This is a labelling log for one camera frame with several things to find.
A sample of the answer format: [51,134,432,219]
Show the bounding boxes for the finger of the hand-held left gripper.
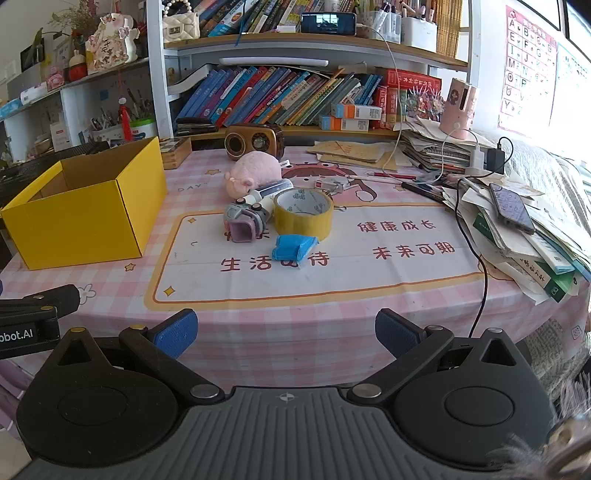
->
[0,285,80,324]

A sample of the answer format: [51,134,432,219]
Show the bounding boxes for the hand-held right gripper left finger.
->
[46,308,227,407]

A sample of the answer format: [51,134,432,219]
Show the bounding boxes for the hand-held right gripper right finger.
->
[346,308,532,407]

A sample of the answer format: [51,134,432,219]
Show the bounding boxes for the yellow cardboard box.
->
[0,136,168,271]

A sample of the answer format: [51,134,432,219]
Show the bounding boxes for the grey purple toy gadget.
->
[224,200,273,244]

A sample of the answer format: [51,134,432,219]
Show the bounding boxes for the blue packet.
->
[271,234,320,271]

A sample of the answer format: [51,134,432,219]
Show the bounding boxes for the yellow tape roll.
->
[274,188,334,241]

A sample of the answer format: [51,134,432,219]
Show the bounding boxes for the pink plush toy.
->
[225,151,283,197]

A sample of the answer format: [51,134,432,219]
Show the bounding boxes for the pink checkered tablecloth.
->
[0,143,591,388]

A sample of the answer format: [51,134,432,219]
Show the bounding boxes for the black electronic keyboard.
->
[0,141,112,204]

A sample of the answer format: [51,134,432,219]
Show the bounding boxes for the black pen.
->
[401,181,446,202]

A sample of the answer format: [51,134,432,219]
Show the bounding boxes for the pile of papers and books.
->
[443,178,591,305]

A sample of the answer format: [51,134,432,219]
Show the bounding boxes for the smartphone with purple screen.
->
[488,183,536,235]

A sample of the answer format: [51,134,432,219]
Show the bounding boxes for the wooden chessboard box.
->
[159,136,192,171]

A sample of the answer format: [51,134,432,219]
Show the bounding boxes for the white cube shelf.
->
[0,58,158,162]

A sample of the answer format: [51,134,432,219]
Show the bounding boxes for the brown paper envelopes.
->
[307,140,400,171]

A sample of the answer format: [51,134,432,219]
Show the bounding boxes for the stack of notebooks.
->
[399,117,490,176]

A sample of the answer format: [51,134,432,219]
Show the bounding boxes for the white jar with green lid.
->
[129,119,158,141]

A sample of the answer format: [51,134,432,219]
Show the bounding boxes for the red tassel ornament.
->
[117,97,132,141]

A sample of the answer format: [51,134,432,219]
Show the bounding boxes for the black charger adapter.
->
[487,137,514,175]

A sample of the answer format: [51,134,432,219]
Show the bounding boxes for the brown retro radio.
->
[225,124,286,161]

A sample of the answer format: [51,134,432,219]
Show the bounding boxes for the white orange small box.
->
[331,102,384,120]
[320,115,370,132]

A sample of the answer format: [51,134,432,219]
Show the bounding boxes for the grey knitted blanket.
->
[503,138,591,259]

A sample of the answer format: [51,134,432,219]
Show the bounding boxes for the pink cup-shaped desk device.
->
[438,78,476,140]

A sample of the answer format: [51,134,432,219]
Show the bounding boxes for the white lying book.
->
[167,65,215,95]

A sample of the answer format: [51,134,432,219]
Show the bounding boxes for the red boxed book set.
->
[374,69,432,130]

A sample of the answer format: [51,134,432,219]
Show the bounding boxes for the long row of colourful books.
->
[177,66,384,127]

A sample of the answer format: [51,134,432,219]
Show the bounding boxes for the pink white pig ornament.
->
[86,13,139,75]

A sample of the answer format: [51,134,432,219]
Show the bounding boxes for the white lamp bar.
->
[219,58,329,68]

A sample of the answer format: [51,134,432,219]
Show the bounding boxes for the white pen holder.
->
[401,16,438,52]

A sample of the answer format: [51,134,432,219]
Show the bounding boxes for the white quilted handbag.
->
[163,0,201,43]

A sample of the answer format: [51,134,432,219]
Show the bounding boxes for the smartphone in blue case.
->
[301,12,358,36]

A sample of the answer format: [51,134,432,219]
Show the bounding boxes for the leaning shelf books group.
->
[194,0,333,38]

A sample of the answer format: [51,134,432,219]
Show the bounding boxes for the black cable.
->
[455,178,490,340]

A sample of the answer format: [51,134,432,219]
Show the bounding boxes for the grey fluffy keychain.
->
[489,406,591,480]

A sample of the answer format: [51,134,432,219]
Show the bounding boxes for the white bookshelf frame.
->
[148,0,472,139]

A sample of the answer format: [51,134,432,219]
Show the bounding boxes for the alphabet wall poster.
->
[498,4,558,137]

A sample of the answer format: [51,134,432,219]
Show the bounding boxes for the pale wall chart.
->
[549,44,591,153]

